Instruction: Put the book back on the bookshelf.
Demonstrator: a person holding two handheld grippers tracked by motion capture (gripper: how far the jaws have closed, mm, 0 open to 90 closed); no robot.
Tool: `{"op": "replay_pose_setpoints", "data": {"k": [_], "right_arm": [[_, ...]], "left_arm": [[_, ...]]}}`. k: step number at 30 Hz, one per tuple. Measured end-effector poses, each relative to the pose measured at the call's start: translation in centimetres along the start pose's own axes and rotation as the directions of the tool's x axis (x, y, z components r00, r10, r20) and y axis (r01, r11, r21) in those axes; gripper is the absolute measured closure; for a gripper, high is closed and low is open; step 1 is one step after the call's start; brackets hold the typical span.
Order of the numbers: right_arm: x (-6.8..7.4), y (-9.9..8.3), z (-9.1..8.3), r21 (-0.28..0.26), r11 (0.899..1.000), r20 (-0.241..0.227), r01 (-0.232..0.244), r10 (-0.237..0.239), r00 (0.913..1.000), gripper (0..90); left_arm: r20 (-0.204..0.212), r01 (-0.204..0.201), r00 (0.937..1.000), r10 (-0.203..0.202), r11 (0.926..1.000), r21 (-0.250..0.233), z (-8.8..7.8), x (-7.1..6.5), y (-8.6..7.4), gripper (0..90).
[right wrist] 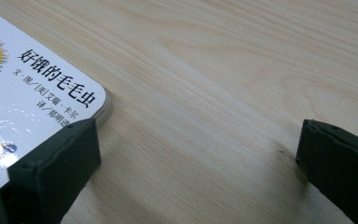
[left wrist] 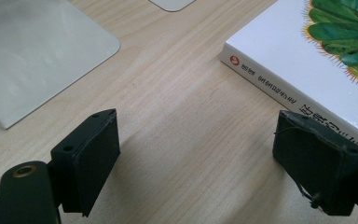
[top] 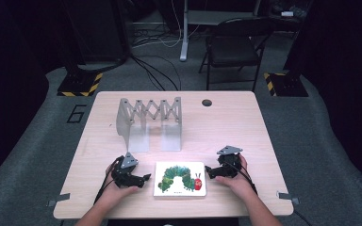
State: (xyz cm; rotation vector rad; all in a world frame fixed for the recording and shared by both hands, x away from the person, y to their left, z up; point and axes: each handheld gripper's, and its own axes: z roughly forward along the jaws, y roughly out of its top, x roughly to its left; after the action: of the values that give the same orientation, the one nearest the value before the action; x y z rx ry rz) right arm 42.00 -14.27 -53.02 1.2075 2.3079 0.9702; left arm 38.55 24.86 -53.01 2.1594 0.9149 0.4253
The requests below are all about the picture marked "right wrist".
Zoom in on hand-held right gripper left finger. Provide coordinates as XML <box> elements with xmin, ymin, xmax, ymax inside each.
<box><xmin>0</xmin><ymin>118</ymin><xmax>103</xmax><ymax>224</ymax></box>

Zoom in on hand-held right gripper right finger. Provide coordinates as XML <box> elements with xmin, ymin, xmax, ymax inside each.
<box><xmin>295</xmin><ymin>119</ymin><xmax>358</xmax><ymax>224</ymax></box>

